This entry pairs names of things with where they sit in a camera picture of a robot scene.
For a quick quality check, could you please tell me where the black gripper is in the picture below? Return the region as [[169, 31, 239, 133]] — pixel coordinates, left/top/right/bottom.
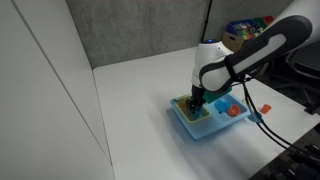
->
[[185, 84, 208, 114]]

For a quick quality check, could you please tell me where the yellow toy drying rack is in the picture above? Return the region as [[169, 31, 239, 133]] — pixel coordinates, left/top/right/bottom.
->
[[175, 94, 212, 125]]

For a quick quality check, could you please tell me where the blue cup in sink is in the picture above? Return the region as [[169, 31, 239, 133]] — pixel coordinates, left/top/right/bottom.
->
[[213, 99, 231, 115]]

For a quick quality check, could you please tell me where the light blue toy sink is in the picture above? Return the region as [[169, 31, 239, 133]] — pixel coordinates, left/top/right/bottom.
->
[[169, 92, 252, 141]]

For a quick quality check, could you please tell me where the orange toy tumbler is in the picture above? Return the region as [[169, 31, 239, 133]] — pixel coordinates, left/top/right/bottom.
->
[[259, 103, 273, 115]]

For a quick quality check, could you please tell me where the brown cardboard box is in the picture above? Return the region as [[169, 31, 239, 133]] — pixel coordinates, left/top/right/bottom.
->
[[222, 30, 252, 53]]

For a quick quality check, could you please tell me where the black stand pole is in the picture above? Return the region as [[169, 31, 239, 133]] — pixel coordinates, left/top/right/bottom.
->
[[199, 0, 215, 43]]

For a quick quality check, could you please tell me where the black office chair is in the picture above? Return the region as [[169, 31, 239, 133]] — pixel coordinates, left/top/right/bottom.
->
[[266, 43, 320, 116]]

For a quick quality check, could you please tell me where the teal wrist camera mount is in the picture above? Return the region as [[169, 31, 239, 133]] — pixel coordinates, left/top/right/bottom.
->
[[203, 87, 233, 105]]

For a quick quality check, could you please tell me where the orange toy cup with handle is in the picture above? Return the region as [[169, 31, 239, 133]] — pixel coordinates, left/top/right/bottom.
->
[[227, 104, 242, 118]]

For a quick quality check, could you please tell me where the blue toy mug with handle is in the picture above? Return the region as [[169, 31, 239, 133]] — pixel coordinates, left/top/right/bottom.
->
[[248, 111, 265, 124]]

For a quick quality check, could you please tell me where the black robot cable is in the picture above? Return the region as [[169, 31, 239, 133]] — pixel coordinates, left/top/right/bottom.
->
[[241, 74, 320, 162]]

